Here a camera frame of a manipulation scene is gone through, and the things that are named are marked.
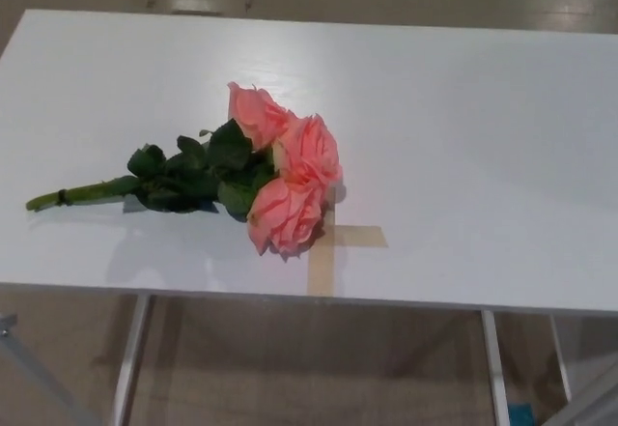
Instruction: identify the pink rose bouquet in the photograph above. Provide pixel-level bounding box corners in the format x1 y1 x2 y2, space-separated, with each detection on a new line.
25 81 345 258

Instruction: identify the short beige tape strip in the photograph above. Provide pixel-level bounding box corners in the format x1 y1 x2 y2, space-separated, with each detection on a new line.
331 224 390 248

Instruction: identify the long beige tape strip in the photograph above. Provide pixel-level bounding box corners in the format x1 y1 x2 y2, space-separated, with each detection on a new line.
306 188 338 297

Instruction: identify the white table leg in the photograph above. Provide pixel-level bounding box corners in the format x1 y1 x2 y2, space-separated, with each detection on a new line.
113 295 153 426
548 313 574 404
480 309 513 426

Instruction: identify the blue floor object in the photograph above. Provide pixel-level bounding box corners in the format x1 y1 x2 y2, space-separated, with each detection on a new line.
507 402 535 426

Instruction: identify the grey metal stand leg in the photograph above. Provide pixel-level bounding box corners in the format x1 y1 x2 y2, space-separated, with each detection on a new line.
0 313 91 426

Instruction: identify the grey metal bar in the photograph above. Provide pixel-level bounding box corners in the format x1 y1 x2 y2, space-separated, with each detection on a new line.
535 361 618 426

